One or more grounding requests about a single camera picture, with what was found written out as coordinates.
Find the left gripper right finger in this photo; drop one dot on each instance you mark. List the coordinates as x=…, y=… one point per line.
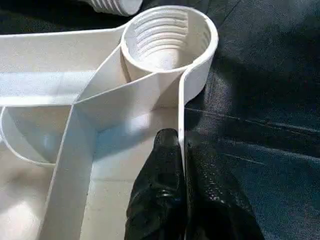
x=212, y=200

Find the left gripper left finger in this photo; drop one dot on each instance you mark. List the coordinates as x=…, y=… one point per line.
x=160, y=187

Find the black work mat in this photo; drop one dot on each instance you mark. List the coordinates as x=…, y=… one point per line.
x=262, y=100

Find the white plastic table leg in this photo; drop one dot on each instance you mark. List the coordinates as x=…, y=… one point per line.
x=112, y=5

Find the white plastic table top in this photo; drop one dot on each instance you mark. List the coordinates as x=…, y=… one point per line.
x=75, y=62

